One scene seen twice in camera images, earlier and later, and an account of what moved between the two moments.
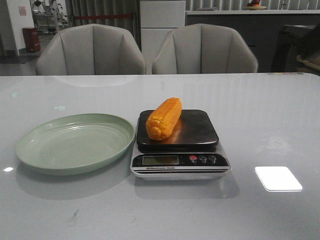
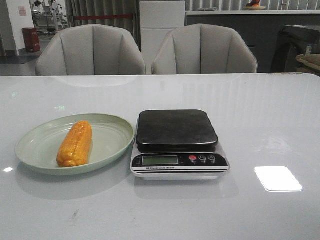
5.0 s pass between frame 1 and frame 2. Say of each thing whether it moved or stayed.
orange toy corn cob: moved
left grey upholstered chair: stayed
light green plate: stayed
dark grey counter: stayed
